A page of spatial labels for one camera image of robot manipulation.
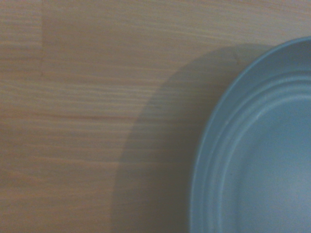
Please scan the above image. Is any round blue-green plate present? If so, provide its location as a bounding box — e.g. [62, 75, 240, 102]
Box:
[188, 35, 311, 233]

